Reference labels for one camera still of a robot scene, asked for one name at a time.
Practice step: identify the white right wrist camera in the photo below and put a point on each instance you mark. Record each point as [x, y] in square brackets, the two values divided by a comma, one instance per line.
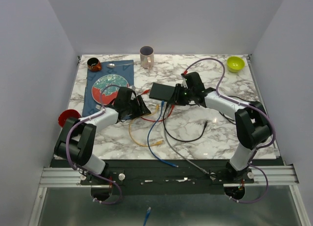
[183, 84]

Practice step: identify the small brown orange cup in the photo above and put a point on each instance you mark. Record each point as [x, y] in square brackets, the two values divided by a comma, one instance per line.
[94, 65]

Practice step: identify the metal spoon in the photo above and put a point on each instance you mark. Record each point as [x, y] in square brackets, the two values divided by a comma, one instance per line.
[112, 65]

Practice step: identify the red and teal plate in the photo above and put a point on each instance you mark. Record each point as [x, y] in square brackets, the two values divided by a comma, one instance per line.
[109, 93]

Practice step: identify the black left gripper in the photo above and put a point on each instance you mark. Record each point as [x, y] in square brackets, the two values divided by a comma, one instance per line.
[142, 109]

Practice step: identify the pink ceramic mug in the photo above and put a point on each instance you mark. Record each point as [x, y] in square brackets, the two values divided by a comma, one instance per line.
[147, 57]

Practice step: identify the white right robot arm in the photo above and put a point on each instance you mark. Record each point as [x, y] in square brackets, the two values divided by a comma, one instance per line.
[252, 125]

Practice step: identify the black mounting base bar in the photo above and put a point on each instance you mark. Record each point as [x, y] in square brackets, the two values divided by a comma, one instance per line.
[151, 177]

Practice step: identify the red black patterned mug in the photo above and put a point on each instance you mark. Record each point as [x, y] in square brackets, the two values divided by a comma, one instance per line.
[67, 114]

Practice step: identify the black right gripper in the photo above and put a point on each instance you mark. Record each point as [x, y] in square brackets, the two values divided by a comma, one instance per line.
[178, 101]

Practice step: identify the lime green bowl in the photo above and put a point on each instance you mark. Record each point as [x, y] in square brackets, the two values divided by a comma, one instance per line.
[235, 64]

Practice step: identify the black network switch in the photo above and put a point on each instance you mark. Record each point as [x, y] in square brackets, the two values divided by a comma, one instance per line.
[161, 92]

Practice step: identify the blue placemat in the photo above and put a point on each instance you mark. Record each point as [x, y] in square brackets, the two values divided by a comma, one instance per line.
[127, 72]

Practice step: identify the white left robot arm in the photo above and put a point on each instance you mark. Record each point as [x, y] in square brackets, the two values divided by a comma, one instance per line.
[76, 140]

